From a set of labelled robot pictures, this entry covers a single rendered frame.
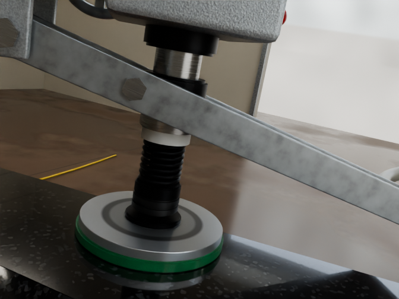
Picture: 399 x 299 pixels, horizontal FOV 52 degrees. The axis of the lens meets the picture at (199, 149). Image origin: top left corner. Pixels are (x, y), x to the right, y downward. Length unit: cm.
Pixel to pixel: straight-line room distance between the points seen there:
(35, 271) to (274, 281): 30
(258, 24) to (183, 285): 32
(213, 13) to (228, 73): 522
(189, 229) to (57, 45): 30
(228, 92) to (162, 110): 517
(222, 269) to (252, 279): 4
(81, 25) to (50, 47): 648
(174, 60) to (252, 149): 15
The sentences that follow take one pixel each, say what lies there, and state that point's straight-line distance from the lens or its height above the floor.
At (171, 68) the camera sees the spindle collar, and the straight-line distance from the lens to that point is 55.
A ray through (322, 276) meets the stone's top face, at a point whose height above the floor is 80.
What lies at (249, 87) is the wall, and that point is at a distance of 559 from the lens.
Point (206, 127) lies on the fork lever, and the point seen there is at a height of 99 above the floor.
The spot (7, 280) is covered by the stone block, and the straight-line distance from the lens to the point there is 54.
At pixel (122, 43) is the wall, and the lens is 651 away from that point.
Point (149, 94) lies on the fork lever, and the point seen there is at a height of 102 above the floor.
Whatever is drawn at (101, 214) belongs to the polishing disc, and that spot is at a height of 83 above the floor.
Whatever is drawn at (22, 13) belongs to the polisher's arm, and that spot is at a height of 109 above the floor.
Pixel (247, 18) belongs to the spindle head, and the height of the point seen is 112.
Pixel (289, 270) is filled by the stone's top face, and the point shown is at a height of 80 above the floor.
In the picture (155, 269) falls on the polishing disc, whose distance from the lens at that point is 54.
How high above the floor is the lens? 108
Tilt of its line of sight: 13 degrees down
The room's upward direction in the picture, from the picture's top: 10 degrees clockwise
